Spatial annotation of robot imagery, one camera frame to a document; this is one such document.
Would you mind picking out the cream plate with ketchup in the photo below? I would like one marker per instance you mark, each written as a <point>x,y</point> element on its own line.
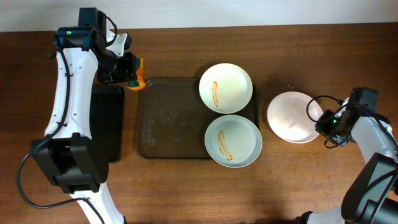
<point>225,88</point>

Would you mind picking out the pale green plate with ketchup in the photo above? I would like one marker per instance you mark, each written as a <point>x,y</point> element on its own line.
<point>233,141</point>

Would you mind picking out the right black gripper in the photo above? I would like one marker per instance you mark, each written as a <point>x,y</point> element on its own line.
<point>324,127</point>

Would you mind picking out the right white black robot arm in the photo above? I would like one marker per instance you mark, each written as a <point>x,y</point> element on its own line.
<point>366,201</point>

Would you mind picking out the orange green sponge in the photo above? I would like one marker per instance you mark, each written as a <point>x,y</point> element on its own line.
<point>139,83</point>

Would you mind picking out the black plastic tray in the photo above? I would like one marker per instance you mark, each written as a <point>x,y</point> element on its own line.
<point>106,120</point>

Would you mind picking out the pink white plate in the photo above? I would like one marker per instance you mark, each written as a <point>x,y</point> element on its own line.
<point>287,117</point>

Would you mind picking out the brown serving tray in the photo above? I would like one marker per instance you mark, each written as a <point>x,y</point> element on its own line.
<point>173,120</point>

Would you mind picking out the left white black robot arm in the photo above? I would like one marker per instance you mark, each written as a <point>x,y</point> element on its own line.
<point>83,136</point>

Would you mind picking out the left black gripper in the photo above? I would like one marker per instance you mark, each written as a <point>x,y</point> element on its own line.
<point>131,66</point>

